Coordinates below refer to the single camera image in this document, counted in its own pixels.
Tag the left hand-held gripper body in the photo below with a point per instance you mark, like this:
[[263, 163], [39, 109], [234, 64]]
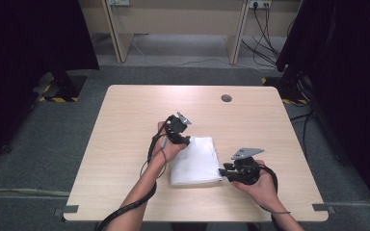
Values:
[[176, 126]]

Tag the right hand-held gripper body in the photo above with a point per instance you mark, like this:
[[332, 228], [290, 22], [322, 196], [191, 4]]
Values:
[[247, 171]]

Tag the white printed tank top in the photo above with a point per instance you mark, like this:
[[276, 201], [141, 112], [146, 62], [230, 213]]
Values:
[[196, 163]]

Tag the person's left hand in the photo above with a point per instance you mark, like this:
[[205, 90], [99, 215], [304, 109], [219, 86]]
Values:
[[167, 150]]

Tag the person's right hand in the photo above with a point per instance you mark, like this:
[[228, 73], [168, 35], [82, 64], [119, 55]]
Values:
[[265, 189]]

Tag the round grey table grommet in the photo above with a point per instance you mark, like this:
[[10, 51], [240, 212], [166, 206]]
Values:
[[226, 98]]

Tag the grey tape piece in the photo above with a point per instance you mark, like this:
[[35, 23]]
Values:
[[322, 208], [69, 209]]

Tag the black stand base striped tape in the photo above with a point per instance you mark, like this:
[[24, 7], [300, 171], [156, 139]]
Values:
[[62, 89]]

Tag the black curtain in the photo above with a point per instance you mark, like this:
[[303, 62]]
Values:
[[19, 48], [350, 80]]

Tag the white wall outlet with plugs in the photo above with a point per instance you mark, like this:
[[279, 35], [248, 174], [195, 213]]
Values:
[[260, 3]]

